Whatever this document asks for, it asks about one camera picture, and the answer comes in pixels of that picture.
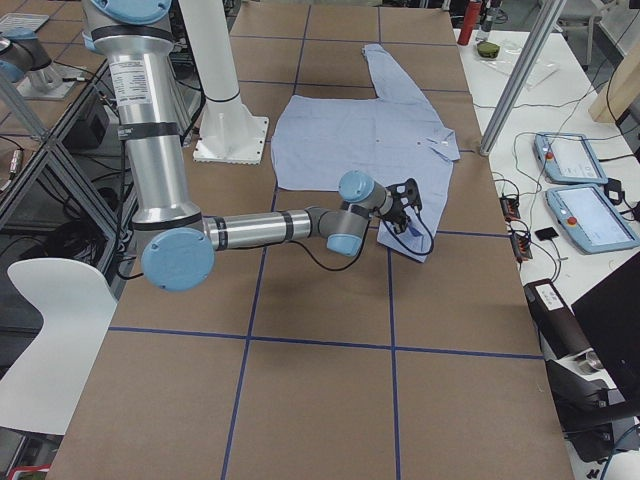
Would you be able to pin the black monitor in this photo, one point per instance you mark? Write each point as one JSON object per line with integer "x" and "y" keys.
{"x": 608, "y": 315}

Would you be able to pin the green round object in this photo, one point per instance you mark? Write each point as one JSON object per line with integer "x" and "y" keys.
{"x": 487, "y": 50}

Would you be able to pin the grey aluminium frame post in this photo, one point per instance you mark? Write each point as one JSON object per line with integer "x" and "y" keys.
{"x": 532, "y": 48}

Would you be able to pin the red bottle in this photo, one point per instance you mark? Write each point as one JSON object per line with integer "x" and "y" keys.
{"x": 469, "y": 21}

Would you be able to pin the teach pendant far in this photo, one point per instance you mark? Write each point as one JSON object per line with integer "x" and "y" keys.
{"x": 568, "y": 158}

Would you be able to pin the teach pendant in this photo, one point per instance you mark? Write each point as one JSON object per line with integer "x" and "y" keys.
{"x": 590, "y": 220}
{"x": 568, "y": 158}

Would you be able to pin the grey USB hub right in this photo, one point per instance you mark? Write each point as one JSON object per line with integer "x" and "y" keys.
{"x": 521, "y": 245}

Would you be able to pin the black small device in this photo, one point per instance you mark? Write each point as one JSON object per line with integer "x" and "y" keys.
{"x": 544, "y": 234}

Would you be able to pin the white chair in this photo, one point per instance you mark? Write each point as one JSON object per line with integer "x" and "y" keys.
{"x": 41, "y": 390}

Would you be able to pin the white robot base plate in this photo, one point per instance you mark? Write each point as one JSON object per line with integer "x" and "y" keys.
{"x": 231, "y": 141}

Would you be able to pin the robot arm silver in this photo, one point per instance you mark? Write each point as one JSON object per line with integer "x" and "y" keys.
{"x": 177, "y": 244}
{"x": 25, "y": 62}

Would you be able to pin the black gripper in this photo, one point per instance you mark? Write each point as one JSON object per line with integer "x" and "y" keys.
{"x": 393, "y": 215}

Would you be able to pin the grey USB hub left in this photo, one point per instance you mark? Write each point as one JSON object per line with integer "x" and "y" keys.
{"x": 510, "y": 208}

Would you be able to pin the black box with label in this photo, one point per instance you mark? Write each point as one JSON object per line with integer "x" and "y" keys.
{"x": 555, "y": 319}

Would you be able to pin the grey usb hub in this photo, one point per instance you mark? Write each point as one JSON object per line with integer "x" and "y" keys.
{"x": 521, "y": 245}
{"x": 510, "y": 208}

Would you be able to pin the teach pendant near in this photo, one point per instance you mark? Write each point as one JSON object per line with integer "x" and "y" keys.
{"x": 590, "y": 220}

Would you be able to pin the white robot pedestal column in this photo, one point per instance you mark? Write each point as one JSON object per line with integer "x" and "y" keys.
{"x": 208, "y": 35}

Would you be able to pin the light blue striped shirt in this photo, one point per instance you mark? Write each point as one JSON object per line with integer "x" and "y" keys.
{"x": 393, "y": 137}

